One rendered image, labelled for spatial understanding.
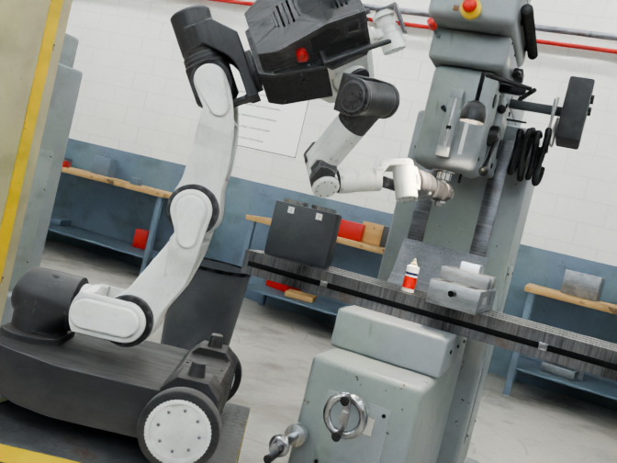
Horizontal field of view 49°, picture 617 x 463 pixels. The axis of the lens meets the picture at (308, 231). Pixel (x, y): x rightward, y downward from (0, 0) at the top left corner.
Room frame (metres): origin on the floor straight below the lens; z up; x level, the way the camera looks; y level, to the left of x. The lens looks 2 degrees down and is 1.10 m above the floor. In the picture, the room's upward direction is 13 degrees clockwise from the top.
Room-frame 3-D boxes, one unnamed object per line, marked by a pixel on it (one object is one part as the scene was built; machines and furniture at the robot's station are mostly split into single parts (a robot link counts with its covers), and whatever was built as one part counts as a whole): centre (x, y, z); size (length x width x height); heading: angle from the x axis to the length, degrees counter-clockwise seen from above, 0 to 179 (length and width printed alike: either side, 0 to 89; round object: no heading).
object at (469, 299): (2.11, -0.52, 0.96); 0.35 x 0.15 x 0.11; 157
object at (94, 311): (1.87, 0.47, 0.68); 0.21 x 0.20 x 0.13; 91
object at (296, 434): (1.74, -0.07, 0.48); 0.22 x 0.06 x 0.06; 160
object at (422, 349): (2.19, -0.39, 0.76); 0.50 x 0.35 x 0.12; 160
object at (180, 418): (1.61, 0.19, 0.50); 0.20 x 0.05 x 0.20; 91
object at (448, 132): (2.08, -0.35, 1.45); 0.04 x 0.04 x 0.21; 70
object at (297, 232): (2.36, 0.01, 1.00); 0.22 x 0.12 x 0.20; 80
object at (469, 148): (2.19, -0.39, 1.47); 0.21 x 0.19 x 0.32; 70
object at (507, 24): (2.20, -0.39, 1.81); 0.47 x 0.26 x 0.16; 160
